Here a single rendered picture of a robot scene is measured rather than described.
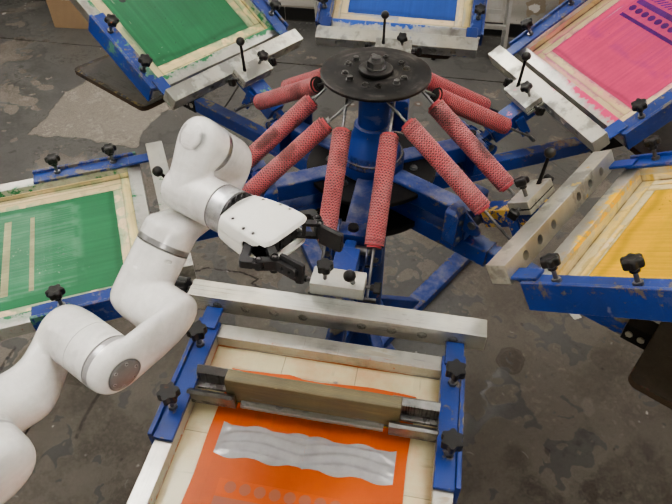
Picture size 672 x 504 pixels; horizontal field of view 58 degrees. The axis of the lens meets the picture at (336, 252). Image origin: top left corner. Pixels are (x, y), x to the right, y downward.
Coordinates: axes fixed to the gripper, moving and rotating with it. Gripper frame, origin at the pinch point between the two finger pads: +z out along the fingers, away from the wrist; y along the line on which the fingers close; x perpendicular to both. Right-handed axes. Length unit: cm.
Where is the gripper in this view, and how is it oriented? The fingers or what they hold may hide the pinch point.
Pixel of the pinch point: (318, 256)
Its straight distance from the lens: 84.6
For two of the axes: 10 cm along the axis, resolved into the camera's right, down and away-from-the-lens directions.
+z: 8.2, 4.0, -4.1
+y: -5.7, 4.6, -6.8
